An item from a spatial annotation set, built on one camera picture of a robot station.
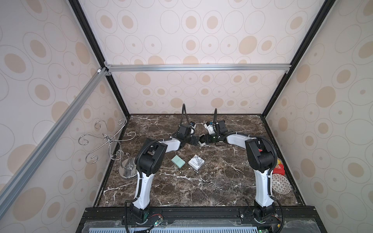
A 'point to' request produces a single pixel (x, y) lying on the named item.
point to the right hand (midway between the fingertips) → (208, 138)
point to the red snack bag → (279, 168)
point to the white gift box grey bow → (196, 162)
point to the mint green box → (178, 161)
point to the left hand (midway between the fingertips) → (198, 134)
